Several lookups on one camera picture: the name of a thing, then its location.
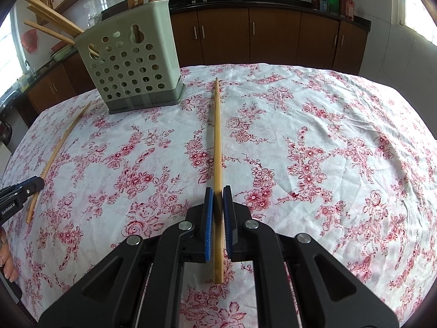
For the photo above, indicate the brown wooden base cabinets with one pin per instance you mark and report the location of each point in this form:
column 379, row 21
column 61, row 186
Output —
column 273, row 37

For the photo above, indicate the group of chopsticks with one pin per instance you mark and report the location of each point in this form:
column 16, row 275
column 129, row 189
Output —
column 217, row 136

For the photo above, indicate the person's left hand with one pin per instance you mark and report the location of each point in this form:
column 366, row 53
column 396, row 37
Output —
column 8, row 263

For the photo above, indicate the black kitchen countertop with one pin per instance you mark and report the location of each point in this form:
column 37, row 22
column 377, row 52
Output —
column 273, row 4

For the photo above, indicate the bright window by sink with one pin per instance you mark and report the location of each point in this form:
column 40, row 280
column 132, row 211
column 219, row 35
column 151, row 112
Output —
column 10, row 47

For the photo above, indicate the grey-green perforated chopstick holder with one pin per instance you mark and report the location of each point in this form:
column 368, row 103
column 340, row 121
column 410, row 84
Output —
column 136, row 75

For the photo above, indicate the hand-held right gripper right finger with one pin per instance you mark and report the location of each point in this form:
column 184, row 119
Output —
column 228, row 225

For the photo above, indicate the red floral white tablecloth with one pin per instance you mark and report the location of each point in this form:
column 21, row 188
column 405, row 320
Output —
column 307, row 143

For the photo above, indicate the bright window by packets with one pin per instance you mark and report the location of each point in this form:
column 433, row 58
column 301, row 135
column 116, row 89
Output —
column 421, row 3

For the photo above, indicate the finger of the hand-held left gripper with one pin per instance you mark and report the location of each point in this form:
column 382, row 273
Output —
column 27, row 188

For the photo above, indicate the red plastic bag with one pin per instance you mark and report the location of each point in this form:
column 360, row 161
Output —
column 30, row 40

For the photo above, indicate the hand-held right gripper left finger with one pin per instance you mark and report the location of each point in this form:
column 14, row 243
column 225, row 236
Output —
column 209, row 225

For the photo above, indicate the metal faucet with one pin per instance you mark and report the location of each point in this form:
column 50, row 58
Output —
column 28, row 68

